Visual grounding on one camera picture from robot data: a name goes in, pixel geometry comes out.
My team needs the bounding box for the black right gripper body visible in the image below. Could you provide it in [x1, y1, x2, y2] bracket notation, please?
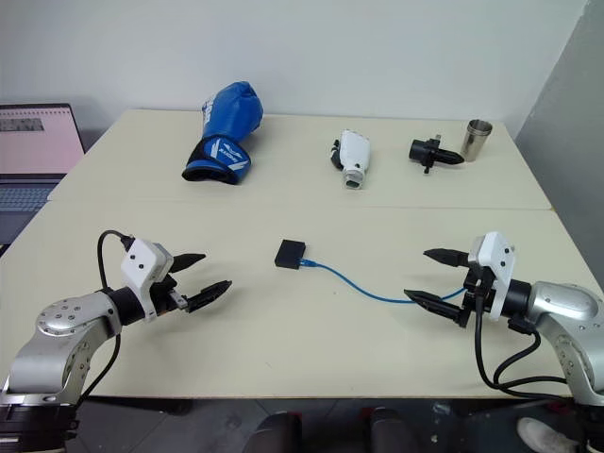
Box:
[458, 252, 497, 329]

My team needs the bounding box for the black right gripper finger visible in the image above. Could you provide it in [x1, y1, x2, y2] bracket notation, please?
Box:
[422, 246, 471, 271]
[403, 288, 467, 327]

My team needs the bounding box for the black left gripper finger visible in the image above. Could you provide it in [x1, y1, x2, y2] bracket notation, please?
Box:
[186, 279, 233, 314]
[170, 252, 208, 275]

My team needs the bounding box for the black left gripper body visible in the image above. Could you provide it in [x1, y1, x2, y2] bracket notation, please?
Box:
[150, 275, 191, 317]

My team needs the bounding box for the small black plastic box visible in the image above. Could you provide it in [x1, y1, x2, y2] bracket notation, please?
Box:
[273, 239, 308, 271]

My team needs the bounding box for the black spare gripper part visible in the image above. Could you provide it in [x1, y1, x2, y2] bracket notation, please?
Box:
[408, 133, 466, 176]

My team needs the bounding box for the stainless steel cup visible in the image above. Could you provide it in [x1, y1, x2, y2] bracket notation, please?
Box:
[460, 119, 494, 163]

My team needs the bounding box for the white robot hand device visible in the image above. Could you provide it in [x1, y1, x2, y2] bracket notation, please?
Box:
[329, 128, 372, 192]

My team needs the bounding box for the blue boxing glove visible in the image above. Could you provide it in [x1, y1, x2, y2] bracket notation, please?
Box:
[181, 80, 264, 187]

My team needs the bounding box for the dark rounded shape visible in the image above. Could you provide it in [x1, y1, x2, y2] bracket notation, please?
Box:
[244, 411, 304, 453]

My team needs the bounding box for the white shoe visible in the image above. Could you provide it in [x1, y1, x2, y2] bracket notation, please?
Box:
[515, 416, 579, 453]

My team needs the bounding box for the grey open laptop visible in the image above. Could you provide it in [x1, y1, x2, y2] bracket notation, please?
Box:
[0, 103, 87, 247]

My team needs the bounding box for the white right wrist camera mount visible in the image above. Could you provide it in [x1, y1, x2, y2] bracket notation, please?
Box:
[467, 231, 517, 323]

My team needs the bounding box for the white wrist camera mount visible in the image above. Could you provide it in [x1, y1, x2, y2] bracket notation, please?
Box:
[120, 239, 175, 324]
[467, 231, 517, 323]

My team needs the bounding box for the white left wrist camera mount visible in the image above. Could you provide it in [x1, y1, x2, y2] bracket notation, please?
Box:
[120, 239, 175, 324]

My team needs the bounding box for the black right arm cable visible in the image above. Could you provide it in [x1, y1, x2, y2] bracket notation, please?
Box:
[473, 276, 584, 408]

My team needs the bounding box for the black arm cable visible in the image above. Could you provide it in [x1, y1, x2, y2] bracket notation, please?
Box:
[75, 229, 139, 410]
[473, 276, 584, 408]

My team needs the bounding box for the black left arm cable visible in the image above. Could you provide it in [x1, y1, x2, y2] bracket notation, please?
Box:
[75, 229, 139, 410]

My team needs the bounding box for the blue Ethernet cable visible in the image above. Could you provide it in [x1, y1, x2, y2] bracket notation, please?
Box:
[299, 258, 466, 304]

